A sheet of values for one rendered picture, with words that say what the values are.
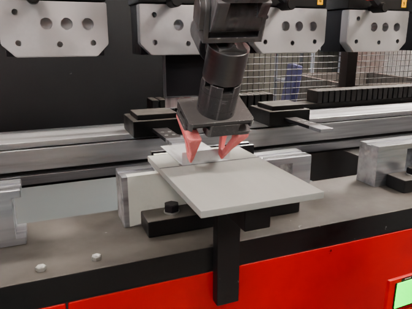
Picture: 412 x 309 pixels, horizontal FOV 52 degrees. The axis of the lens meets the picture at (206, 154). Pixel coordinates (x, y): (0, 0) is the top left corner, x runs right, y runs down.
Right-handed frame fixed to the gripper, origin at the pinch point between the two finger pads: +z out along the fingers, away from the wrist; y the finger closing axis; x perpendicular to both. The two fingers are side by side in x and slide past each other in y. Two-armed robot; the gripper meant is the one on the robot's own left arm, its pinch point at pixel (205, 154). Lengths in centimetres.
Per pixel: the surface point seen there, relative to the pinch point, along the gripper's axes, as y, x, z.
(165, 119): -1.6, -26.3, 12.8
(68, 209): 16, -165, 198
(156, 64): -8, -59, 18
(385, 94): -83, -43, 23
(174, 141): 0.8, -12.8, 7.9
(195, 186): 5.0, 8.8, -2.5
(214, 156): -1.9, -0.5, 1.1
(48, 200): 29, -186, 208
